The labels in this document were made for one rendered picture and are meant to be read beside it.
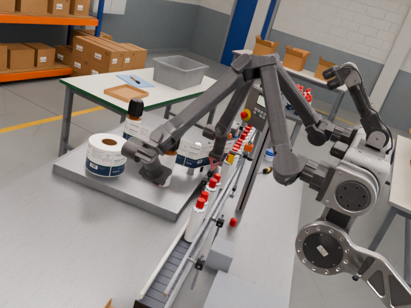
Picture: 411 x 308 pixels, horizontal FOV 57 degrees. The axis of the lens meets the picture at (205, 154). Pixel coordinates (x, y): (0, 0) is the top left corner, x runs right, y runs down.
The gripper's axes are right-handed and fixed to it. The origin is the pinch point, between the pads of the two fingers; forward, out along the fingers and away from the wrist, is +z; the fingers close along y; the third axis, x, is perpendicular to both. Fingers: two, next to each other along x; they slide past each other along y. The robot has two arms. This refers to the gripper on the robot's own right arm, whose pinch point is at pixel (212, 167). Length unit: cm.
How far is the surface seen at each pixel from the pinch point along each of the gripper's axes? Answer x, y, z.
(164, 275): 5, 70, 14
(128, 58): -223, -340, 42
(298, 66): 10, -550, 7
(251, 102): 8.2, -5.4, -37.8
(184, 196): -7.3, 14.8, 13.4
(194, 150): -14.0, -8.1, -2.3
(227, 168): 6.6, -5.4, -0.2
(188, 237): 6.3, 47.6, 11.3
